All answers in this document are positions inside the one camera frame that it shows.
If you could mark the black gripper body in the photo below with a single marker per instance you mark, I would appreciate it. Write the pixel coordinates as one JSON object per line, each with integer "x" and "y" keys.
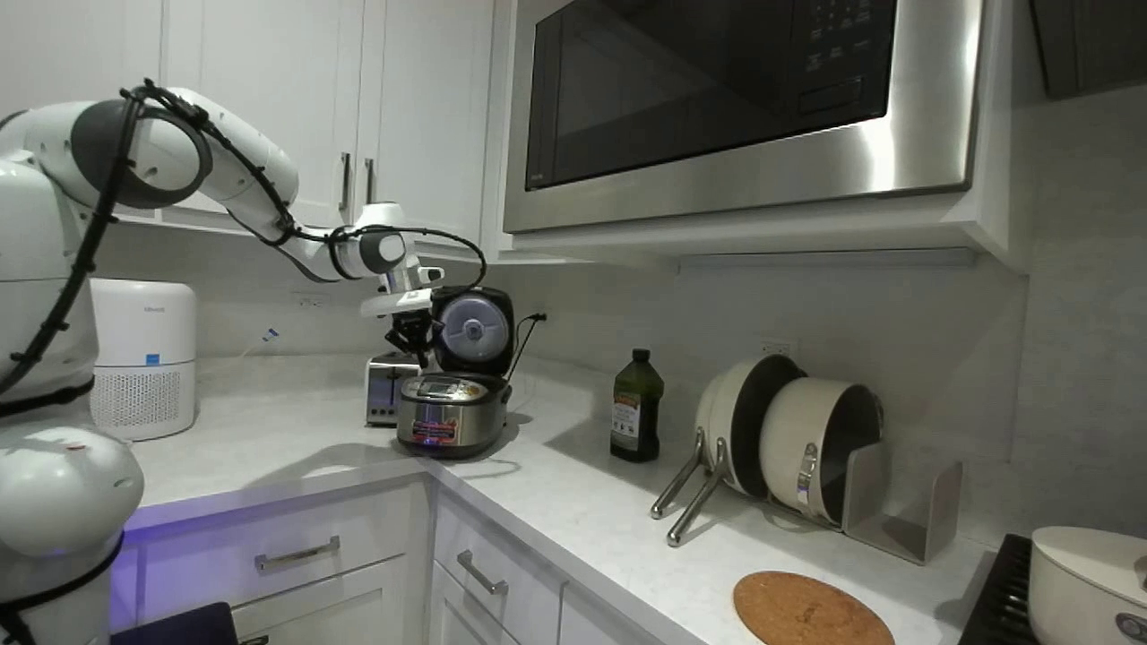
{"x": 415, "y": 335}

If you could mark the stainless steel rice cooker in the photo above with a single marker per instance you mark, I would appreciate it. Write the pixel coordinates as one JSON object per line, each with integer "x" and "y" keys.
{"x": 457, "y": 405}

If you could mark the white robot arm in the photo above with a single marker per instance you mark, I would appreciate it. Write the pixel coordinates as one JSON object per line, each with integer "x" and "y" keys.
{"x": 65, "y": 171}

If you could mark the small silver kitchen appliance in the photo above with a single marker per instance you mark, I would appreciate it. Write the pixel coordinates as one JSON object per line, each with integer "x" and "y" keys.
{"x": 385, "y": 388}

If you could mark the white upper cabinets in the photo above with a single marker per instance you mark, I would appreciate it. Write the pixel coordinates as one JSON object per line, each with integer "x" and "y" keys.
{"x": 377, "y": 101}

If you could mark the white cabinets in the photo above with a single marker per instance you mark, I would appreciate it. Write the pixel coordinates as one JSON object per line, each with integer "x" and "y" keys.
{"x": 377, "y": 101}
{"x": 377, "y": 566}

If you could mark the dark olive oil bottle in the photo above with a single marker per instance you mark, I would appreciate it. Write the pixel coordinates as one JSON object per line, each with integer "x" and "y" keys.
{"x": 635, "y": 411}

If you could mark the white lower cabinets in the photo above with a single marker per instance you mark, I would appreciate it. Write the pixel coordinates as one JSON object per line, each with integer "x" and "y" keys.
{"x": 377, "y": 566}

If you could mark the white air purifier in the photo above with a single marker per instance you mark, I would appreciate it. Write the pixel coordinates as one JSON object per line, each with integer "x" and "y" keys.
{"x": 146, "y": 358}

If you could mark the stainless steel microwave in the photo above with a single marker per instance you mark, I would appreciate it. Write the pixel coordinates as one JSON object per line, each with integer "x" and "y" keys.
{"x": 656, "y": 108}

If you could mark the cream frying pan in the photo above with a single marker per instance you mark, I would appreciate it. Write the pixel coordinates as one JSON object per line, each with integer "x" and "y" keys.
{"x": 727, "y": 437}

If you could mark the dark blue chair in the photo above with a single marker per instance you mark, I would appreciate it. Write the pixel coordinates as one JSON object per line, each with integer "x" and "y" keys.
{"x": 206, "y": 623}

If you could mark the cream saucepan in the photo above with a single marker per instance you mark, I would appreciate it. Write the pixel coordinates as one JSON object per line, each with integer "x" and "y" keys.
{"x": 812, "y": 426}

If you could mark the round cork trivet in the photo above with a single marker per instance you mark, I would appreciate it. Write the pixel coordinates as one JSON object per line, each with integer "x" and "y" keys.
{"x": 801, "y": 610}

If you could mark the grey pan rack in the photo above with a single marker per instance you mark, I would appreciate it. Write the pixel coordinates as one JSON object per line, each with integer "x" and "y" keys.
{"x": 902, "y": 505}

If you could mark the black stove top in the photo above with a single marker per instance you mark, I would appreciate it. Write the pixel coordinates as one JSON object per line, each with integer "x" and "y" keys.
{"x": 1002, "y": 610}

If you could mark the cream pot on stove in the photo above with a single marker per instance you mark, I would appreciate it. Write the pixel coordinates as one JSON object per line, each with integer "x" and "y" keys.
{"x": 1088, "y": 585}

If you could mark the black range hood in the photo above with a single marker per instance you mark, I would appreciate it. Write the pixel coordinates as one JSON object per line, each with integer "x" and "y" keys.
{"x": 1092, "y": 43}

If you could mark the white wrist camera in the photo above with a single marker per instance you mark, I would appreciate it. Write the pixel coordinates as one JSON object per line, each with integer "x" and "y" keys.
{"x": 407, "y": 290}

